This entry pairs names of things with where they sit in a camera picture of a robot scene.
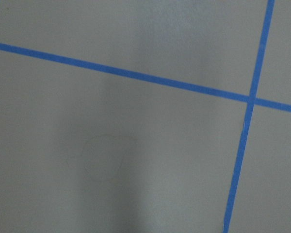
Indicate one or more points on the blue tape grid lines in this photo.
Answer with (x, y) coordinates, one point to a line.
(251, 100)

